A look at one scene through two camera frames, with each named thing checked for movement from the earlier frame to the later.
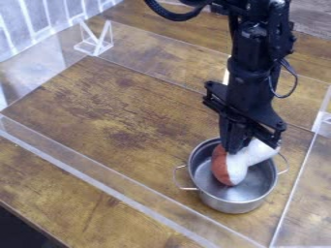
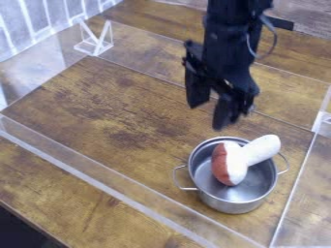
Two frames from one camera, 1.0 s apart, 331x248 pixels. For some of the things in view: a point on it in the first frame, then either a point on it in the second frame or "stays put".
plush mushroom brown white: [229, 166] stays put
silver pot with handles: [224, 198] stays put
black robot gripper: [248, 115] → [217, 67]
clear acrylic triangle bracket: [95, 45] stays put
